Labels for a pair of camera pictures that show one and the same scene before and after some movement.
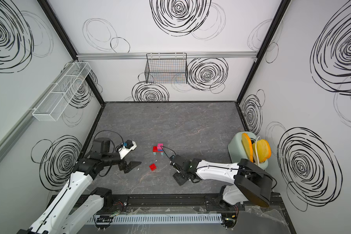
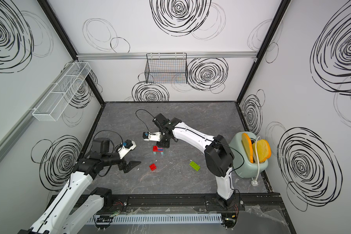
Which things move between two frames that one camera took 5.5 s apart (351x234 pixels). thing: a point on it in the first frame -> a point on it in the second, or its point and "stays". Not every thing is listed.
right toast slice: x=263 y=149 stays
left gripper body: x=122 y=164 stays
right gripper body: x=184 y=173 -> x=164 y=142
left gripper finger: x=131 y=165 stays
